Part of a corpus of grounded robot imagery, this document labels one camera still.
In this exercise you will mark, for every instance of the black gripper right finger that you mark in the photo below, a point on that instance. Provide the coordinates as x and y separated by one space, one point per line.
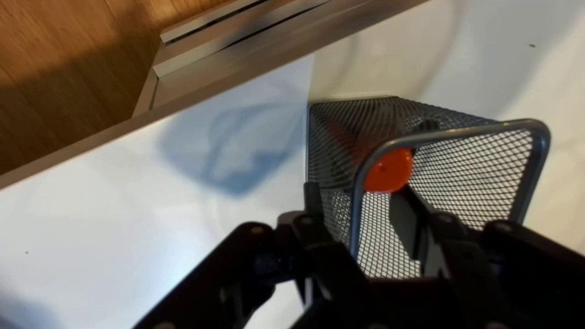
499 275

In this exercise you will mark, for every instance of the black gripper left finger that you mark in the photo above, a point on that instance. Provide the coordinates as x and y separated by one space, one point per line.
255 280

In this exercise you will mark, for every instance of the gray mesh pen holder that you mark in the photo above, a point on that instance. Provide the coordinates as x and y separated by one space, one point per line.
475 176

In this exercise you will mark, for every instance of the gray bed frame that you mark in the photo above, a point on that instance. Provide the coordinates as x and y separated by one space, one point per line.
243 42

